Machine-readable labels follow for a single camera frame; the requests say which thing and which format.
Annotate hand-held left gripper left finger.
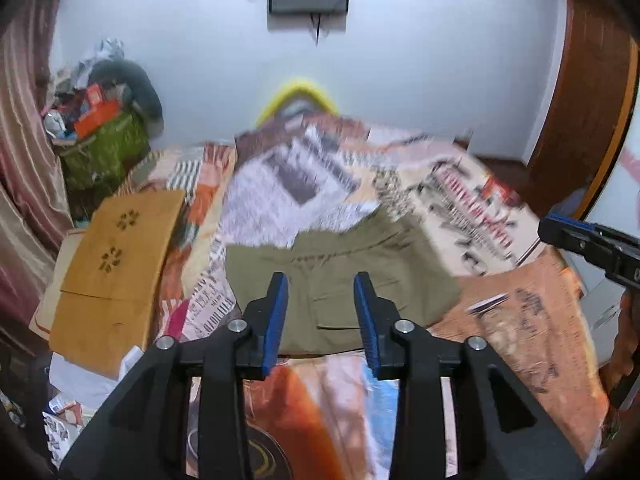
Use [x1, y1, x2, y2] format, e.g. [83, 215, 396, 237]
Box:
[59, 272, 290, 480]

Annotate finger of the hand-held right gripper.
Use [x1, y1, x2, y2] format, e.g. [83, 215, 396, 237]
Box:
[537, 226, 640, 288]
[544, 214, 640, 252]

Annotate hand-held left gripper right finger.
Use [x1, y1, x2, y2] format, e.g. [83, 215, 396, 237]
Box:
[353, 271, 586, 480]

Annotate olive green pants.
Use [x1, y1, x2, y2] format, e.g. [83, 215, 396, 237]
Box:
[225, 212, 463, 353]

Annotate person's right hand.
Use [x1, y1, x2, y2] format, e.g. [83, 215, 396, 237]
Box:
[600, 292, 640, 398]

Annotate white stickered appliance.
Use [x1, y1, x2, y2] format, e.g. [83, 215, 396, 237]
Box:
[565, 255, 626, 356]

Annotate white sliding wardrobe door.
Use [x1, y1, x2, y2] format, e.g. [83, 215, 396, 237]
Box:
[580, 125, 640, 241]

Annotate wooden door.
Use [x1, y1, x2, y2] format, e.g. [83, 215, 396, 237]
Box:
[525, 0, 640, 221]

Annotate printed blanket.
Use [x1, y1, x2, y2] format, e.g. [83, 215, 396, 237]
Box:
[117, 110, 611, 480]

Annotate wooden lap desk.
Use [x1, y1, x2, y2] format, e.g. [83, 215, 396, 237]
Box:
[48, 190, 188, 380]

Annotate white cloth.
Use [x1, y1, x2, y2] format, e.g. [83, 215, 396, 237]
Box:
[47, 345, 146, 411]

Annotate yellow foam hoop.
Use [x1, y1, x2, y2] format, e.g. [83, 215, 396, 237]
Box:
[255, 77, 341, 128]

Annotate printed papers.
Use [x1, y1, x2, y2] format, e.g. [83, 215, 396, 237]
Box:
[42, 395, 88, 466]

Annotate orange box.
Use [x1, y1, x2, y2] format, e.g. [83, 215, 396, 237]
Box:
[74, 100, 123, 138]

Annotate grey plush toy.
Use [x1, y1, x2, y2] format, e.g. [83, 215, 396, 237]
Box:
[90, 59, 166, 136]

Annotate striped pink curtain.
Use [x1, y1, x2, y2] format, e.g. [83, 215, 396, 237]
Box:
[0, 0, 76, 341]

